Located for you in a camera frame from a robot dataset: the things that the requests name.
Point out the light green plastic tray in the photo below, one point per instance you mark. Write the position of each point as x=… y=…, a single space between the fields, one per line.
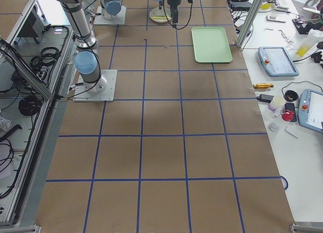
x=211 y=45

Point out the blue teach pendant far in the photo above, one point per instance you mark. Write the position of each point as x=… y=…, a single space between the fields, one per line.
x=276 y=61

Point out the silver allen key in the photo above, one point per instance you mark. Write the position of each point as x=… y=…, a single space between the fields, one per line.
x=290 y=133

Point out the aluminium frame post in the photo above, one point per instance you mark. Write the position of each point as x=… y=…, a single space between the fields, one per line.
x=248 y=22

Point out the black power adapter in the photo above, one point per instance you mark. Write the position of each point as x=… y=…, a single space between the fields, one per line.
x=265 y=98

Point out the beige round plate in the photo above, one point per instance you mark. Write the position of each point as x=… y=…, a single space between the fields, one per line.
x=160 y=12

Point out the blue teach pendant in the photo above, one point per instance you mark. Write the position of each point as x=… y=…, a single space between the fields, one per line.
x=310 y=110
x=276 y=61

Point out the yellow utility knife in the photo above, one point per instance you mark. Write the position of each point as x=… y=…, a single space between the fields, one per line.
x=263 y=86

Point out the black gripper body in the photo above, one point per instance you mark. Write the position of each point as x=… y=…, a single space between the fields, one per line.
x=173 y=0

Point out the white lavender cup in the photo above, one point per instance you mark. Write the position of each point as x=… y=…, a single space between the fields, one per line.
x=276 y=102

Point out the red round cap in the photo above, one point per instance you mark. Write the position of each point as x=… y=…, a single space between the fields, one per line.
x=287 y=115

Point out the clear bottle yellow liquid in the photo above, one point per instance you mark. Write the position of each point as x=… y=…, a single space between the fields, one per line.
x=312 y=38

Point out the blue teach pendant near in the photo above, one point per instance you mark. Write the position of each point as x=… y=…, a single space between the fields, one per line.
x=310 y=110

